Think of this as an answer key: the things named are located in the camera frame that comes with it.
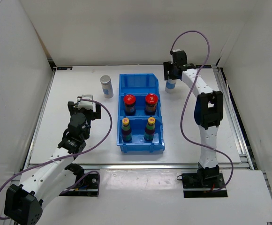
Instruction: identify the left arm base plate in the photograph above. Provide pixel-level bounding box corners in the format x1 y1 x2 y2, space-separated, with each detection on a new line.
59 171 100 197

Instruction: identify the right side aluminium rail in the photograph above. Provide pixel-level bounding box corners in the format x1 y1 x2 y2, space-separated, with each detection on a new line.
213 66 257 171

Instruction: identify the silver-capped spice shaker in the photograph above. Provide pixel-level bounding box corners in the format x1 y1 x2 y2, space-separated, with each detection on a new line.
165 79 176 93
100 75 113 98

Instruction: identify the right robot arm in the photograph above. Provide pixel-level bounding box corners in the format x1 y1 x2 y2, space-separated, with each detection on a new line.
163 50 223 188

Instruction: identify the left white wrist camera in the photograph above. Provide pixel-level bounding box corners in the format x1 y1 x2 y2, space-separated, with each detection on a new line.
77 94 93 110

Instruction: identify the blue bin far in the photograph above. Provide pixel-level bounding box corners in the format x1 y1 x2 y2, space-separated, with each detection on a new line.
119 74 159 97

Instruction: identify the blue bin middle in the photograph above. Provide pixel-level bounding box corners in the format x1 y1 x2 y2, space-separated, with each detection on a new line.
118 94 161 117

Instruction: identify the blue bin near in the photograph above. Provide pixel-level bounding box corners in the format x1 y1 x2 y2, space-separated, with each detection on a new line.
117 116 165 153

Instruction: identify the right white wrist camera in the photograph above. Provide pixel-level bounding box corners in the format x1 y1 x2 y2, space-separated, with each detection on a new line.
170 49 181 63

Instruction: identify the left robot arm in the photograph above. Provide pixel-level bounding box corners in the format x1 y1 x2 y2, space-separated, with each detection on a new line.
4 97 103 225

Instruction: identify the yellow-cap sauce bottle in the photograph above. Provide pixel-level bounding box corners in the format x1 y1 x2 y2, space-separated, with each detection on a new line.
121 118 132 142
144 117 156 141

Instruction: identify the aluminium table edge rail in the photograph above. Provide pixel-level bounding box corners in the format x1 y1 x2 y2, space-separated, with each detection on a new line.
21 163 244 170

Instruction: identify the left side aluminium rail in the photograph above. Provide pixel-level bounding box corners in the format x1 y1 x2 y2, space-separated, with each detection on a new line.
6 67 52 179

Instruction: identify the blue bin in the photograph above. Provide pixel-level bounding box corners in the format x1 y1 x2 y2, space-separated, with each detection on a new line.
117 116 165 153
119 74 159 97
118 94 161 117

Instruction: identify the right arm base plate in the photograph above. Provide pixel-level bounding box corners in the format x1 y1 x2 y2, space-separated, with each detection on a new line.
176 173 228 198

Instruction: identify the left black corner label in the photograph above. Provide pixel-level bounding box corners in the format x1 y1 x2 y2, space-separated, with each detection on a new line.
57 67 73 71

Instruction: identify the red-lid sauce jar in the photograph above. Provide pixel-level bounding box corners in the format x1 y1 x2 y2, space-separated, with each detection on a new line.
145 93 159 115
123 94 136 115

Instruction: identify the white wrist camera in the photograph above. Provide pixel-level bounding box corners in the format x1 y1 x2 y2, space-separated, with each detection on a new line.
77 94 93 110
170 49 181 63

